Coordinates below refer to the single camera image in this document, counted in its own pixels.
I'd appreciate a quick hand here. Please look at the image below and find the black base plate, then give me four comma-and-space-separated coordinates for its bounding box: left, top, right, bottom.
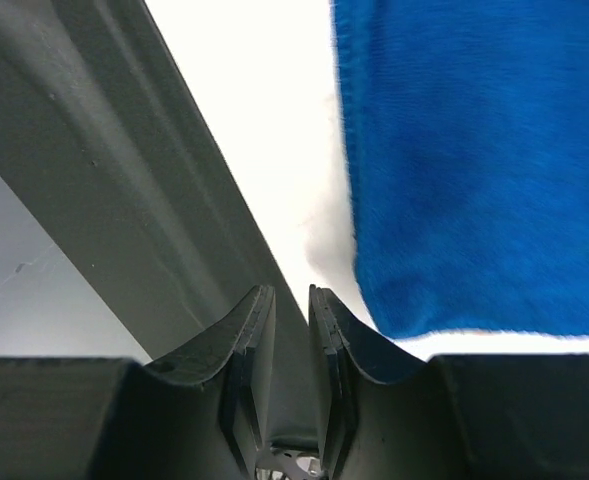
0, 1, 317, 446

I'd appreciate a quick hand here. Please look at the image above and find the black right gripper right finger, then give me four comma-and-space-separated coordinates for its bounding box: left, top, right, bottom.
309, 287, 589, 479

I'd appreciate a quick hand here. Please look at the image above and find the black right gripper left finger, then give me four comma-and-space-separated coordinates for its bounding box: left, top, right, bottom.
0, 286, 275, 479

